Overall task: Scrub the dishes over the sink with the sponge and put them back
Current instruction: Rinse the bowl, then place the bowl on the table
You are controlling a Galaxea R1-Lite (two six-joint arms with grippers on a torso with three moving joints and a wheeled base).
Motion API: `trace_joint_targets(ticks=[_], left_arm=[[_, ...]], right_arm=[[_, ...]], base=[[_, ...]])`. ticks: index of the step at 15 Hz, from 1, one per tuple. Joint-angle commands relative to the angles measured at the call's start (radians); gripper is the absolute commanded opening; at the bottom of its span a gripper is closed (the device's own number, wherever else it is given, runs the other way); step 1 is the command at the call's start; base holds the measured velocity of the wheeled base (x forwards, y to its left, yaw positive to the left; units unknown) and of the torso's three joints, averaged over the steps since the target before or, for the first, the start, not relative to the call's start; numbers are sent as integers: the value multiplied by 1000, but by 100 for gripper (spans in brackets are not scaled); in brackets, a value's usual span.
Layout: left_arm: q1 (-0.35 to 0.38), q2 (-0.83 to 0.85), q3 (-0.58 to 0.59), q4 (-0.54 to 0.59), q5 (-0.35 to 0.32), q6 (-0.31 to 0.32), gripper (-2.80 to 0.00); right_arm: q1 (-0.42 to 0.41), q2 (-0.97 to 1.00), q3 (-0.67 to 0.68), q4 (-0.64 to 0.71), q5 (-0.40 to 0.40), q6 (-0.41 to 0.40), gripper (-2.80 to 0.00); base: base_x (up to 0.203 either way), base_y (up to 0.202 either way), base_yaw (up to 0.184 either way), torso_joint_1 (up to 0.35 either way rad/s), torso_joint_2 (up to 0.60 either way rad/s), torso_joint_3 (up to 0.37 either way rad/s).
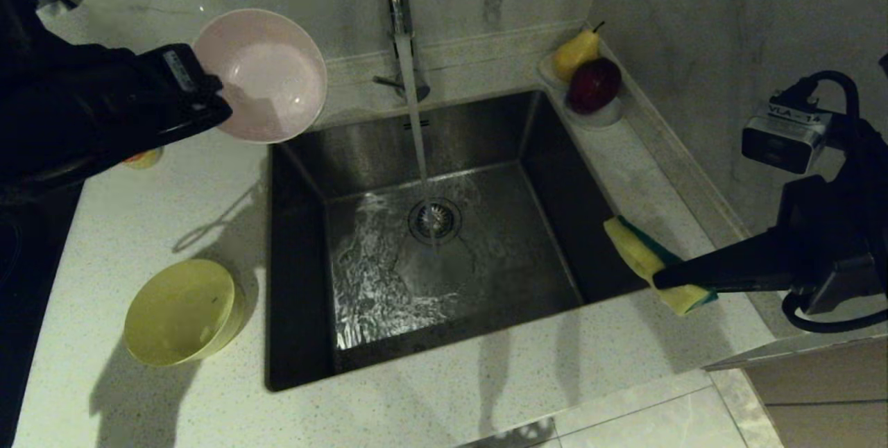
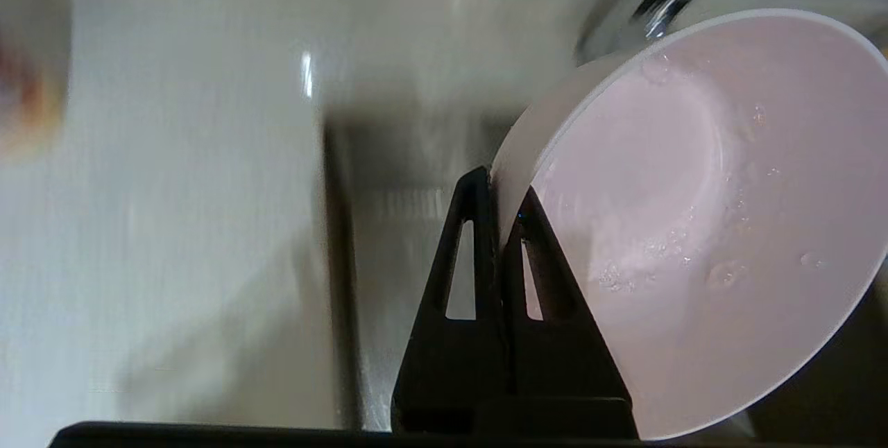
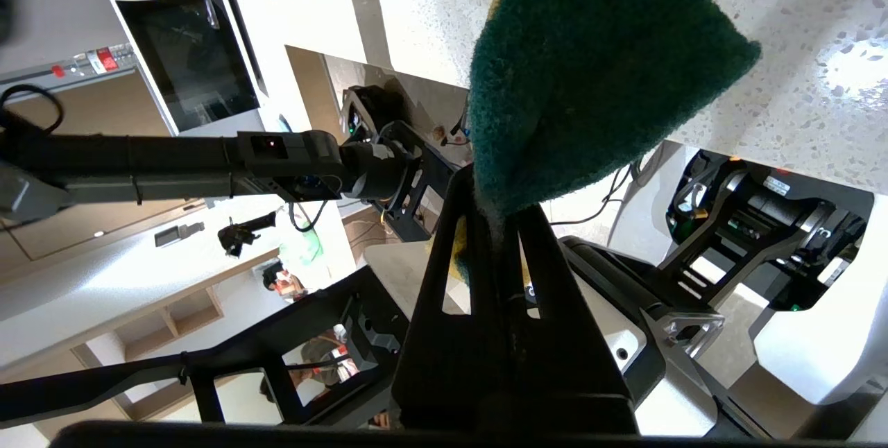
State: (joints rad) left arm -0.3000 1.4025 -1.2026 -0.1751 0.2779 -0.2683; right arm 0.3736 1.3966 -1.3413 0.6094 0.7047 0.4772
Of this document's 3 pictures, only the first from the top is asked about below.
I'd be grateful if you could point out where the yellow pear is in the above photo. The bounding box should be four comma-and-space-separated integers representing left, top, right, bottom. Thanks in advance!
552, 21, 606, 83

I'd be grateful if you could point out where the small white dish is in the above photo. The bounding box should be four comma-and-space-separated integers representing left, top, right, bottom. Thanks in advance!
538, 53, 624, 128

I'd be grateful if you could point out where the round metal drain strainer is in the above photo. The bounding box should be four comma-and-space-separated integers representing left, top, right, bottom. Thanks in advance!
408, 197, 463, 246

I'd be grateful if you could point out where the black induction cooktop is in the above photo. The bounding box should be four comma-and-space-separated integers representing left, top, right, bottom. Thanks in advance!
0, 184, 84, 448

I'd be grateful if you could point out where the orange label dish soap bottle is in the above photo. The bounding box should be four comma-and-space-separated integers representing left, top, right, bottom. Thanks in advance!
123, 146, 164, 171

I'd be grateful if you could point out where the pink plastic bowl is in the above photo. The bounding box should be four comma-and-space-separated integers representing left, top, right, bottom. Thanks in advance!
192, 8, 329, 144

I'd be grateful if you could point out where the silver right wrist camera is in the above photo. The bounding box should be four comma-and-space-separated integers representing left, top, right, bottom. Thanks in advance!
741, 96, 834, 175

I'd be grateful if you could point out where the beige wooden cabinet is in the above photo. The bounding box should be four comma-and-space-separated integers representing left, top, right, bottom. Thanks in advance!
704, 334, 888, 448

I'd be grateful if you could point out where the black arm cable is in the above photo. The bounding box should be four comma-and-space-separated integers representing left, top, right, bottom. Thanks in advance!
782, 70, 888, 334

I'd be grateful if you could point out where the stainless steel sink basin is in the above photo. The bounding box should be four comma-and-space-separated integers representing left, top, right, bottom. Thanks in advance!
265, 91, 655, 392

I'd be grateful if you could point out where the dark red apple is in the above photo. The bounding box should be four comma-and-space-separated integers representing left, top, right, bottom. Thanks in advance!
567, 58, 623, 116

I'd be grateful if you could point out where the green and yellow sponge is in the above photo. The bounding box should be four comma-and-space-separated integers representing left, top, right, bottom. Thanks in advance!
604, 216, 719, 316

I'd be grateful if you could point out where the yellow plastic bowl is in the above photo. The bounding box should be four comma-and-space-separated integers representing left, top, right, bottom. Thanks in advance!
123, 259, 246, 368

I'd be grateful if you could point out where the running water stream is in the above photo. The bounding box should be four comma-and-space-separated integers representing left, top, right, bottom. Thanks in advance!
395, 35, 445, 248

